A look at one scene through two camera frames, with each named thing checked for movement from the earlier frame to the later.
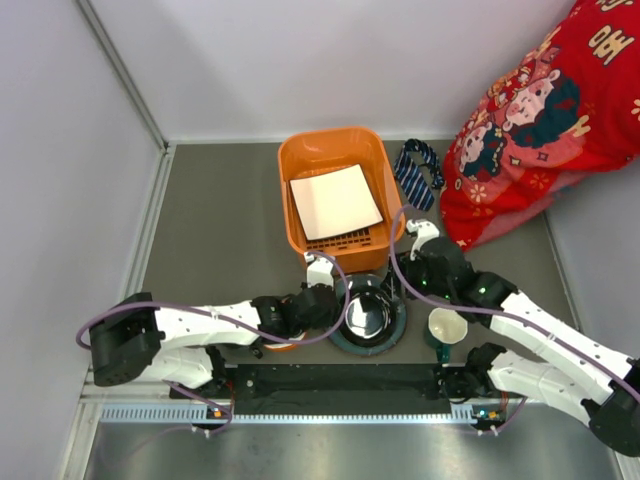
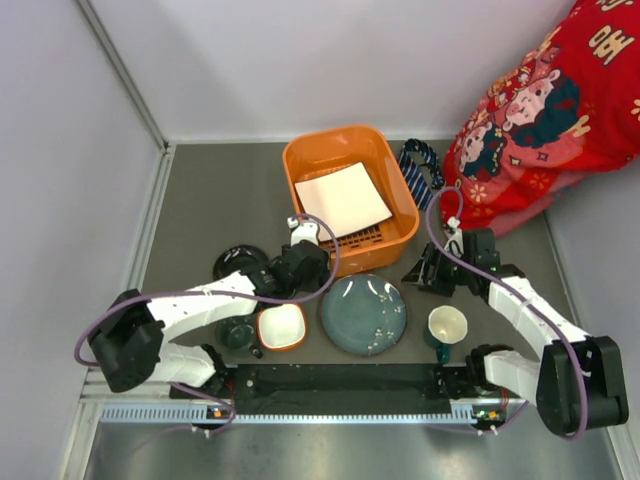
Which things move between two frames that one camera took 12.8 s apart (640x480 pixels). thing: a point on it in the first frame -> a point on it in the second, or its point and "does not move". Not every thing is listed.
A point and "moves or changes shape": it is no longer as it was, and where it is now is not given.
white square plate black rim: [334, 202] does not move
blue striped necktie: [410, 176] does not move
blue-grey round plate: [376, 317] does not move
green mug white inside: [445, 327] does not move
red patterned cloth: [567, 108] does not move
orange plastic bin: [340, 196] moves or changes shape
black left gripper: [328, 320] -> [320, 276]
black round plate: [371, 316] -> [244, 258]
